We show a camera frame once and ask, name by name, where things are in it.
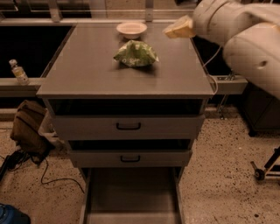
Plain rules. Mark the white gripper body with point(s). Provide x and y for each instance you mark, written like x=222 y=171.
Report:
x=203 y=17

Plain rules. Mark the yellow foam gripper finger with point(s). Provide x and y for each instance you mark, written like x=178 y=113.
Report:
x=182 y=28

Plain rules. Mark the green jalapeno chip bag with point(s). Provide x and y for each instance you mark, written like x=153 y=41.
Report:
x=136 y=54

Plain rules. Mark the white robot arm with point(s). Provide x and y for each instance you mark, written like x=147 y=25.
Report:
x=248 y=33

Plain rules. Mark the grey drawer cabinet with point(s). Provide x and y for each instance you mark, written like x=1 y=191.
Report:
x=86 y=69

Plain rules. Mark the top grey drawer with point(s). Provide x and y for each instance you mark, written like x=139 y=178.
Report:
x=123 y=119

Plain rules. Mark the grey drawer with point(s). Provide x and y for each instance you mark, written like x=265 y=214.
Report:
x=123 y=119
x=140 y=195
x=130 y=153

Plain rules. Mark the middle grey drawer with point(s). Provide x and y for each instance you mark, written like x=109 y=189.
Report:
x=130 y=153

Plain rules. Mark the bottom grey drawer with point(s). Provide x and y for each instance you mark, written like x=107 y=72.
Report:
x=140 y=195

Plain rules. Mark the white bowl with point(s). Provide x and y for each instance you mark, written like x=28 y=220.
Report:
x=131 y=30

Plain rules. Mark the metal pole with clamp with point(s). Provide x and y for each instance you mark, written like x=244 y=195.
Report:
x=225 y=93

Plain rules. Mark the dark cabinet at right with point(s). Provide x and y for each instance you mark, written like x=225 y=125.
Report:
x=261 y=110

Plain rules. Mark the black wheeled stand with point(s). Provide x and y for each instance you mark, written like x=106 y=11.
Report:
x=271 y=168

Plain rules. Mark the clear plastic water bottle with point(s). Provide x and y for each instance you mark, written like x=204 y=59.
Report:
x=19 y=72

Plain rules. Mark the brown backpack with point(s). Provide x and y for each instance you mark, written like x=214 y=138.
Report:
x=25 y=129

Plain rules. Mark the blue object on floor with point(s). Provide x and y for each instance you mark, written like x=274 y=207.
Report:
x=10 y=215

